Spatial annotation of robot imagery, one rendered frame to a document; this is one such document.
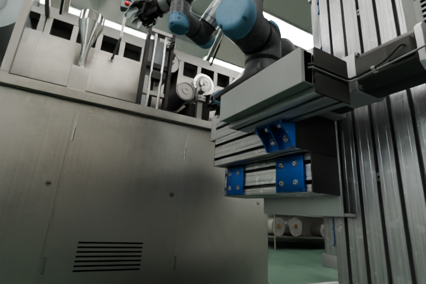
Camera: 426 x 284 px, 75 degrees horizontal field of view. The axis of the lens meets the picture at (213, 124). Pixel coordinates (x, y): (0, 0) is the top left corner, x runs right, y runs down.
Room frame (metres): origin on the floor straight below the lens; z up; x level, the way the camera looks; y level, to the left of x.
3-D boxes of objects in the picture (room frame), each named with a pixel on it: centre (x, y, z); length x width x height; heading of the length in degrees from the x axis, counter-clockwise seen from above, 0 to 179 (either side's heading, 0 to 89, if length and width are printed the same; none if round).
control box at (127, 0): (1.41, 0.58, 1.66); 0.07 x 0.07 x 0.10; 18
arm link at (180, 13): (0.85, 0.14, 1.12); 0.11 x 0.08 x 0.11; 144
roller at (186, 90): (1.70, 0.24, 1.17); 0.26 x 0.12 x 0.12; 28
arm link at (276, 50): (0.78, -0.14, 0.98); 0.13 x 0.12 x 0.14; 144
